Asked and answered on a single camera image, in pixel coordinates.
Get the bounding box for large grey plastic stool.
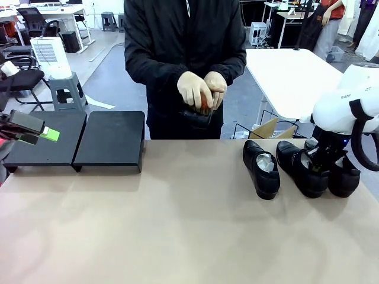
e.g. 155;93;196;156
47;72;89;112

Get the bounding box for black padded office chair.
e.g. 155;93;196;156
0;44;46;112

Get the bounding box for person left forearm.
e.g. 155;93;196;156
217;50;247;86

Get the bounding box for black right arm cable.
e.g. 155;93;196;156
351;117;379;172

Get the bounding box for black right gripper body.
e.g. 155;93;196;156
309;141;349;168

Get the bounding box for white air purifier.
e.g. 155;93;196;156
30;36;73;80

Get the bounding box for grey plastic bin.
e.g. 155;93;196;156
325;46;346;63

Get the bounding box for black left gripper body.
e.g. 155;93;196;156
0;114;13;131

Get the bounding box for white paper roll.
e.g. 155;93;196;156
0;61;19;78

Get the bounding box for white folding table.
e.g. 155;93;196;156
245;48;346;120

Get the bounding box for dark hanging clothes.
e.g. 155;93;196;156
352;0;379;62

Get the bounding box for white hanging garment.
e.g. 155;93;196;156
337;0;356;36

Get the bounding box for red wooden shoe brush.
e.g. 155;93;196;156
198;93;213;115

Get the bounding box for black computer tower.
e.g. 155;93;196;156
61;30;81;54

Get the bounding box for black cable strap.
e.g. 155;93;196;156
348;99;374;122

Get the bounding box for person in black jacket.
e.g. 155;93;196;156
123;0;248;140

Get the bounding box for black shoe stand platform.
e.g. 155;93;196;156
72;111;146;173
2;111;88;173

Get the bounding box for person right forearm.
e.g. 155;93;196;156
126;50;190;89

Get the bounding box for person left hand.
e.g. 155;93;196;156
203;72;228;109

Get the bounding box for white office desk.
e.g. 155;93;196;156
0;2;96;54

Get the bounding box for dark hanging apron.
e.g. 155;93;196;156
297;2;326;51

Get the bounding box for black wire rack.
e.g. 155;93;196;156
233;108;300;140

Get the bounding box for white computer case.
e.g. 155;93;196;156
250;21;269;47

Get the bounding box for black mesh office chair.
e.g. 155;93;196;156
16;7;62;41

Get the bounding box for red grey bundle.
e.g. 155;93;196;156
0;137;14;178

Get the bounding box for brown cardboard box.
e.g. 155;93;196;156
250;117;300;140

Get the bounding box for mannequin in red shirt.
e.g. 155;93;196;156
313;0;353;62

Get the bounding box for person right hand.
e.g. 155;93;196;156
176;70;214;108

